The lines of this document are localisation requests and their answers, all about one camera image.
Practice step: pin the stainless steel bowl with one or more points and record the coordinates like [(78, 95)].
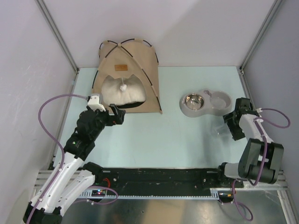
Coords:
[(194, 101)]

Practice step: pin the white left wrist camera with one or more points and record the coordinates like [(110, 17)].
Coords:
[(94, 102)]

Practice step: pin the clear plastic bottle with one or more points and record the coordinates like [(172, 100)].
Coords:
[(220, 130)]

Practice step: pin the grey double pet bowl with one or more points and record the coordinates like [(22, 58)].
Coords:
[(217, 103)]

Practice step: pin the tan fabric pet tent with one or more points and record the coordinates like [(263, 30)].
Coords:
[(140, 70)]

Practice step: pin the white pompom toy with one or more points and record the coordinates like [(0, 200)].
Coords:
[(123, 87)]

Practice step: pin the aluminium frame post left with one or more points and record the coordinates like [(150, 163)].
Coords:
[(57, 34)]

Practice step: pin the cream fluffy cushion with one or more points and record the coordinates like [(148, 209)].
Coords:
[(112, 94)]

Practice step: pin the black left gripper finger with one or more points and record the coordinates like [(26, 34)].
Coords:
[(119, 116), (114, 108)]

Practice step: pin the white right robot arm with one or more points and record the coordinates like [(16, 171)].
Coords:
[(262, 157)]

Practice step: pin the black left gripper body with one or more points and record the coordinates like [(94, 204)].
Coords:
[(104, 119)]

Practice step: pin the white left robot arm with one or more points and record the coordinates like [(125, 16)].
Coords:
[(72, 175)]

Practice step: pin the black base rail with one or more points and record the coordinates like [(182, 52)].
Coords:
[(159, 182)]

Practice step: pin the aluminium frame post right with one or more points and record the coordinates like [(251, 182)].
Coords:
[(261, 32)]

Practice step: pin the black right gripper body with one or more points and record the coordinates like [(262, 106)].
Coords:
[(236, 129)]

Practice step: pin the aluminium frame post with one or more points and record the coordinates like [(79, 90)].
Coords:
[(57, 34), (261, 32)]

